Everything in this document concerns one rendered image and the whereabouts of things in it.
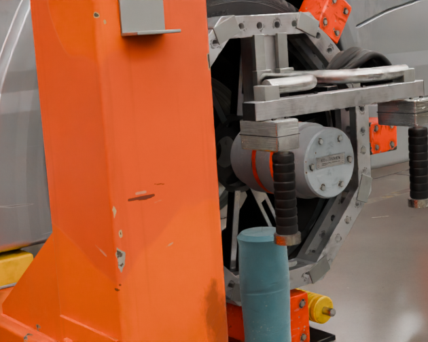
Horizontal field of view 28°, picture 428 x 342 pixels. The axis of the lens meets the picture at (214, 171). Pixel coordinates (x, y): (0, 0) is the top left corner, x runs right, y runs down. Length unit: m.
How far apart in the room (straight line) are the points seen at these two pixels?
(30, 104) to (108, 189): 0.54
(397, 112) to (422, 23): 0.63
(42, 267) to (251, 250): 0.41
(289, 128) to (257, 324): 0.37
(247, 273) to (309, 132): 0.27
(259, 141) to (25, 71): 0.42
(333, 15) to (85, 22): 0.84
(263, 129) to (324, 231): 0.51
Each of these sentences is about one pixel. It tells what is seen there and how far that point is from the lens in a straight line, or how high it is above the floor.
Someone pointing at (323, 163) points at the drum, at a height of 0.85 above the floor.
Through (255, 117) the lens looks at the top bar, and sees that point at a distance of 1.34.
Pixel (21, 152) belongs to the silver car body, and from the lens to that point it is 1.50.
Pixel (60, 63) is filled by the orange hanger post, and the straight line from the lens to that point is 1.05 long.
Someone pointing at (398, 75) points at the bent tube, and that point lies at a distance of 1.59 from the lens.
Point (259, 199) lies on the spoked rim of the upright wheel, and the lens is 1.76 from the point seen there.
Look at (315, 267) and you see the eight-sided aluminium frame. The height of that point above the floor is 0.61.
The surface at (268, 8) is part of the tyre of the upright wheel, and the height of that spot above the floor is 1.13.
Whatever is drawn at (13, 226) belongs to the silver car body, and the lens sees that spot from 1.51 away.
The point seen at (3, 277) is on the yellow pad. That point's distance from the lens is 1.53.
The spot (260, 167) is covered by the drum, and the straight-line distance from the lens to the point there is 1.57.
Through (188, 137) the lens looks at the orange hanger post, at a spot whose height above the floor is 0.97.
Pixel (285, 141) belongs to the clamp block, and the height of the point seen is 0.92.
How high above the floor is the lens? 1.09
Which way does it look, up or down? 9 degrees down
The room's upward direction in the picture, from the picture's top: 4 degrees counter-clockwise
